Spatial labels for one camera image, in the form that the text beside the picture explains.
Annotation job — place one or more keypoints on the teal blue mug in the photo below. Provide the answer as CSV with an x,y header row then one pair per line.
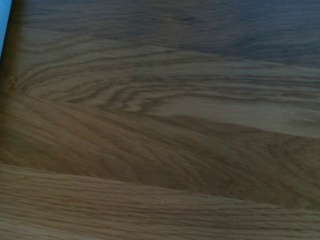
x,y
3,22

